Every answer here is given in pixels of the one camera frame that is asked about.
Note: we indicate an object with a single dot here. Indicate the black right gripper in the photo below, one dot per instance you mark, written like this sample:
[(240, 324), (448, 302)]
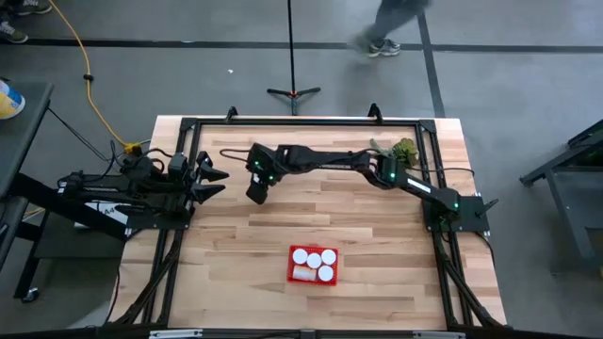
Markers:
[(266, 173)]

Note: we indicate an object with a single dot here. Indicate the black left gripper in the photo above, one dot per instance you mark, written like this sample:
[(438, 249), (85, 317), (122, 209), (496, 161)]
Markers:
[(178, 195)]

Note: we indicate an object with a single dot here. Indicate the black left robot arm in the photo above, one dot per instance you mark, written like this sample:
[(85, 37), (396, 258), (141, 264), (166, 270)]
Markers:
[(118, 186)]

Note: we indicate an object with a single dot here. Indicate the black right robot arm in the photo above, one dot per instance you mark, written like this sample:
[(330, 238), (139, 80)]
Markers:
[(330, 160)]

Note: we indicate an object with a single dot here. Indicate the red plastic slotted basket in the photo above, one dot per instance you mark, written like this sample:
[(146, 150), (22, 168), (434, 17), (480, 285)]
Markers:
[(313, 283)]

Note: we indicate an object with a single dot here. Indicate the white paper label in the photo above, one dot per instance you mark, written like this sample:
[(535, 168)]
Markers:
[(112, 214)]

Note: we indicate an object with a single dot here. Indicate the black tripod stand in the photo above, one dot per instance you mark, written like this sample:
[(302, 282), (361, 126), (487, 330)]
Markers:
[(291, 47)]

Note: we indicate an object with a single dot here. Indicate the black metal stand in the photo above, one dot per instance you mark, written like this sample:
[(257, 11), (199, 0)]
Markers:
[(47, 198)]

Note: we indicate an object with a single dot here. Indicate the person's shoe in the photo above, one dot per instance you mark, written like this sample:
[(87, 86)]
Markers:
[(35, 6), (385, 48), (11, 33)]

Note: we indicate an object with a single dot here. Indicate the black side table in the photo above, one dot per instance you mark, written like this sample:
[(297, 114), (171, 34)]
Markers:
[(28, 132)]

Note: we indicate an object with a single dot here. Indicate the black caster wheel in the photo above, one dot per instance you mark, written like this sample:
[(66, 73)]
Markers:
[(31, 295)]

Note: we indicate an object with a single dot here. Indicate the person's leg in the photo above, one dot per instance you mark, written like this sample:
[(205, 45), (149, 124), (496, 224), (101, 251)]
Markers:
[(396, 19)]

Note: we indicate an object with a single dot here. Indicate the yellow blue white package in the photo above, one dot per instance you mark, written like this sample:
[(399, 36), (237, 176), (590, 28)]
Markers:
[(9, 101)]

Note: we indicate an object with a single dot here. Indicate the black metal cart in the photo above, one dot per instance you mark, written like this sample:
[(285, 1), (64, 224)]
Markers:
[(556, 166)]

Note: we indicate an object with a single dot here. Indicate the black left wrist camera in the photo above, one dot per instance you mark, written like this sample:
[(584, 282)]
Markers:
[(177, 165)]

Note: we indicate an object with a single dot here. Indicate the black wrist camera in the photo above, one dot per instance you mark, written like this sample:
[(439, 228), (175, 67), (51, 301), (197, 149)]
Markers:
[(256, 153), (177, 165)]

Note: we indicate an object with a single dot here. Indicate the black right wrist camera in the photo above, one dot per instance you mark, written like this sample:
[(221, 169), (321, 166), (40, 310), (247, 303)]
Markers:
[(256, 153)]

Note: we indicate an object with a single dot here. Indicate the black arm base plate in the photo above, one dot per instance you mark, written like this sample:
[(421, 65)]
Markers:
[(155, 222), (476, 217)]

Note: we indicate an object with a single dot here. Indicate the black frame clamp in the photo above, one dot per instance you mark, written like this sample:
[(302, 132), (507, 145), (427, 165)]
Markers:
[(375, 111), (231, 113)]

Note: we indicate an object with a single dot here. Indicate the black aluminium table frame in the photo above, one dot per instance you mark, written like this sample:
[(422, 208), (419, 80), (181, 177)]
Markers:
[(306, 122)]

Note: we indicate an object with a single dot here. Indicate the silver metal bracket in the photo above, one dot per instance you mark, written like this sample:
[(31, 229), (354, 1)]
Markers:
[(175, 334), (438, 335)]

